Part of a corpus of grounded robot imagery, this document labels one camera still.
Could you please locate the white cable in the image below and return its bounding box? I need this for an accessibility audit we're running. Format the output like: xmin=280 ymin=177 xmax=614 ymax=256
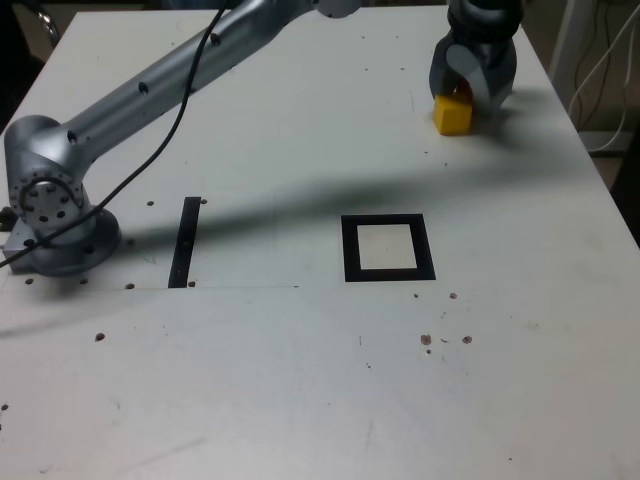
xmin=568 ymin=9 xmax=640 ymax=131
xmin=589 ymin=29 xmax=640 ymax=154

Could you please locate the yellow cube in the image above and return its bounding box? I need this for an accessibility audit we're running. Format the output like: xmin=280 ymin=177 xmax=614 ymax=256
xmin=432 ymin=93 xmax=474 ymax=137

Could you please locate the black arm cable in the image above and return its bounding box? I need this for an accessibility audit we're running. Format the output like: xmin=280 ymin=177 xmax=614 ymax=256
xmin=0 ymin=0 xmax=236 ymax=269

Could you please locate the white post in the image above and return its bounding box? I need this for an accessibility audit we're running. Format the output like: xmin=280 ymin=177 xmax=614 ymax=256
xmin=548 ymin=0 xmax=592 ymax=76

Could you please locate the black tape square outline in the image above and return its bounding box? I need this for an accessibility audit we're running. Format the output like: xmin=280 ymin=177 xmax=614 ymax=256
xmin=340 ymin=213 xmax=437 ymax=284

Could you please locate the black tape strip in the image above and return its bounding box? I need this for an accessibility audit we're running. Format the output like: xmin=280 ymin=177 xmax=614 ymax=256
xmin=167 ymin=196 xmax=202 ymax=290

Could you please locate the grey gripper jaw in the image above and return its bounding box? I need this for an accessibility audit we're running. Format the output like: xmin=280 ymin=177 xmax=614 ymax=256
xmin=428 ymin=31 xmax=464 ymax=99
xmin=446 ymin=38 xmax=517 ymax=118

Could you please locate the metal chair frame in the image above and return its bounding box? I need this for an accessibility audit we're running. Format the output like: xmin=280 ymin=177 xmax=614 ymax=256
xmin=35 ymin=9 xmax=64 ymax=51

